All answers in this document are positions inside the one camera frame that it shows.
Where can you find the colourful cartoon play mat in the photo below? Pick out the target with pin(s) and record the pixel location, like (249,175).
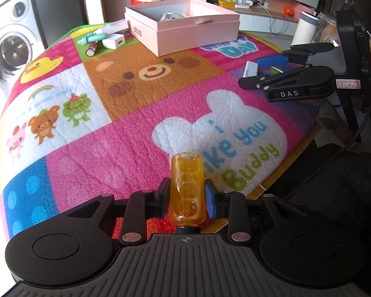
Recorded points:
(111,142)

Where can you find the clear plastic bag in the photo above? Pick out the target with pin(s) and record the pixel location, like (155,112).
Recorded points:
(174,16)

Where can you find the clear glass jar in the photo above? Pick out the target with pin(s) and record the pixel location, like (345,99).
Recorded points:
(326,31)

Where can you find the white tumbler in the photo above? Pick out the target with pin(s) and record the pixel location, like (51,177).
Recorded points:
(303,29)

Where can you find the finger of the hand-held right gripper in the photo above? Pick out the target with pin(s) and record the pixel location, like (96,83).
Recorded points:
(272,60)
(253,82)

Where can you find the yellow toy block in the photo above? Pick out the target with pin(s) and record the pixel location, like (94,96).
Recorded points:
(226,4)

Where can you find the teal plastic clip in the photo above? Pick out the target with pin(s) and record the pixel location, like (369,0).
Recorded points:
(91,38)

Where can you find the small white adapter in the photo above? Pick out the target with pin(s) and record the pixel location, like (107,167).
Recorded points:
(250,68)

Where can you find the silver washing machine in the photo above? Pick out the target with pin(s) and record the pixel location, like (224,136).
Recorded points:
(9,46)

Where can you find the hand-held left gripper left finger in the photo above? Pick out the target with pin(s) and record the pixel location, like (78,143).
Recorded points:
(162,201)

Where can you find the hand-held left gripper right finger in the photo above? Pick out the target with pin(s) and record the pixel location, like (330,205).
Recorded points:
(211,199)

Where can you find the brown battery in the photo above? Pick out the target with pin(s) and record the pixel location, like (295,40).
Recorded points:
(92,49)

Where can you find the amber plastic bottle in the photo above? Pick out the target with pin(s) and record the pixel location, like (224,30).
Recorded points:
(187,188)

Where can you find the orange pumpkin toy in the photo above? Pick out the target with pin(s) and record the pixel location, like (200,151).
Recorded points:
(288,11)

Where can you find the white dryer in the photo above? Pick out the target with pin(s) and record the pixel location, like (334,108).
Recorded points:
(15,6)

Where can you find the dark cloth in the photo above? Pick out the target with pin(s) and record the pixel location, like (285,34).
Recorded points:
(334,216)

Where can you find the pink cardboard box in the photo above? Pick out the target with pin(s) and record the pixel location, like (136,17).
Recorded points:
(179,37)

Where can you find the white usb charger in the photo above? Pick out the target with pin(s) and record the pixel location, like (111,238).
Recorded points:
(113,41)

